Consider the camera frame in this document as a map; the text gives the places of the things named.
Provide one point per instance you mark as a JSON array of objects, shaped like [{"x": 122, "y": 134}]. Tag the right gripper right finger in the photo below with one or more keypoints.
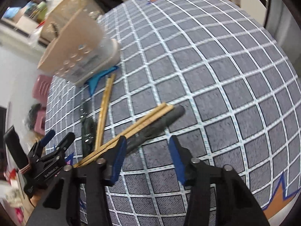
[{"x": 181, "y": 158}]

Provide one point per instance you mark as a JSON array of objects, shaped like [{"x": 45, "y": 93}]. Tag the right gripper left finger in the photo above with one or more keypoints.
[{"x": 114, "y": 160}]

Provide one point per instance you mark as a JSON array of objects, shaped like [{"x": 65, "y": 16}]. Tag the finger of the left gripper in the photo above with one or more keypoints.
[
  {"x": 45, "y": 140},
  {"x": 63, "y": 143}
]

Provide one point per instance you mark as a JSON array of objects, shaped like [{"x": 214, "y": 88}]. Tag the metal spoon black handle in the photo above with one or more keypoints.
[
  {"x": 155, "y": 129},
  {"x": 87, "y": 130}
]

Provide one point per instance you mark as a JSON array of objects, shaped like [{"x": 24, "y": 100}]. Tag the wooden chopstick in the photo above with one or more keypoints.
[
  {"x": 143, "y": 129},
  {"x": 143, "y": 122}
]

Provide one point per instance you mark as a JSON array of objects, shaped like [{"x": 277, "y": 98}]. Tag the patterned yellow chopstick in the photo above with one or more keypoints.
[{"x": 103, "y": 111}]

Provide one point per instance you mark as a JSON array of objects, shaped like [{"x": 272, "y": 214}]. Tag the short pink plastic stool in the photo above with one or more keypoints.
[{"x": 39, "y": 126}]

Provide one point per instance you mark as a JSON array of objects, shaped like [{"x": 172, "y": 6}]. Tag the tall pink plastic stool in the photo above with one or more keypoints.
[{"x": 41, "y": 89}]

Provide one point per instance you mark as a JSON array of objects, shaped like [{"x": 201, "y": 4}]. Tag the beige plastic utensil holder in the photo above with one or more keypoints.
[{"x": 79, "y": 47}]

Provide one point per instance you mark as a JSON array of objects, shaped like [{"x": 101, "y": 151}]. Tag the blue checkered tablecloth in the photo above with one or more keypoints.
[{"x": 241, "y": 97}]

